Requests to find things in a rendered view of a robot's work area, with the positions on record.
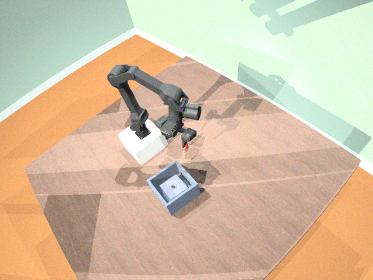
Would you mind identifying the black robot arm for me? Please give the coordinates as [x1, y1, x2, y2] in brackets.
[107, 64, 202, 140]

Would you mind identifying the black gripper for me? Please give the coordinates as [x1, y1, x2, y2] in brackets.
[155, 115, 197, 148]

